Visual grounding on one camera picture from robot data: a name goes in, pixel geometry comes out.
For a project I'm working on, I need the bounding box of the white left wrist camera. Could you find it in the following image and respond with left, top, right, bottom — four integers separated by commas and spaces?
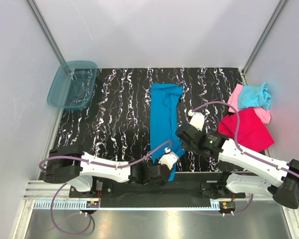
158, 147, 179, 170

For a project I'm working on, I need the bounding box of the cyan t shirt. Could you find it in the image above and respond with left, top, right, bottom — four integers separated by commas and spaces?
238, 82, 272, 110

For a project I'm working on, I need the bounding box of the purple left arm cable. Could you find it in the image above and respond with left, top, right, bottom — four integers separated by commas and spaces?
38, 139, 174, 236

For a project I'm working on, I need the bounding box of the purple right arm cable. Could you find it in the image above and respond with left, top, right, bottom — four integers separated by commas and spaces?
189, 101, 299, 217

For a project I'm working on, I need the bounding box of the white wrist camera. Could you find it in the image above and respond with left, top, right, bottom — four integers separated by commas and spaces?
158, 147, 179, 170
188, 110, 205, 131

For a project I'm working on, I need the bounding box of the blue t shirt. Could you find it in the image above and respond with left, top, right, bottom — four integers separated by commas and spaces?
149, 83, 185, 182

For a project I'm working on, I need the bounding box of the teal transparent plastic bin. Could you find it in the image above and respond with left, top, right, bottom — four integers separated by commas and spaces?
47, 61, 98, 111

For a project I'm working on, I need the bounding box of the left aluminium frame post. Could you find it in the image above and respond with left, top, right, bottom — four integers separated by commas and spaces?
25, 0, 65, 65

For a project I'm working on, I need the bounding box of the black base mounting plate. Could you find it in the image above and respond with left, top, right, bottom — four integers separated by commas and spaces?
69, 172, 246, 209

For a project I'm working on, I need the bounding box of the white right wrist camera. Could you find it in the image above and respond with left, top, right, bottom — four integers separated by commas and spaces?
188, 110, 205, 131

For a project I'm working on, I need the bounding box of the aluminium frame post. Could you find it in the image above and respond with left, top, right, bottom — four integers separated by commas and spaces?
241, 0, 289, 75
25, 0, 65, 65

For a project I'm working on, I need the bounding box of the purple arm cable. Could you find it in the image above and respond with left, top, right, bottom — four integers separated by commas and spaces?
189, 101, 299, 217
38, 139, 174, 236

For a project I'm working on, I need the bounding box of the light pink t shirt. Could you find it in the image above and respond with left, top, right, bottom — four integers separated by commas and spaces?
227, 83, 272, 124

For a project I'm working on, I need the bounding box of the right aluminium frame post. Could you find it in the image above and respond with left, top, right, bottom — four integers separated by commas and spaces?
241, 0, 289, 75

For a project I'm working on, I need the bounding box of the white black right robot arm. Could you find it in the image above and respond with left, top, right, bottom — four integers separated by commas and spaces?
175, 123, 299, 209

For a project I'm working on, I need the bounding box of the magenta t shirt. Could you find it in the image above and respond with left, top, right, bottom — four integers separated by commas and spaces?
218, 108, 275, 152

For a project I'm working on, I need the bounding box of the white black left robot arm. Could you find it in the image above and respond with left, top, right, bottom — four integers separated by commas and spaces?
39, 145, 178, 197

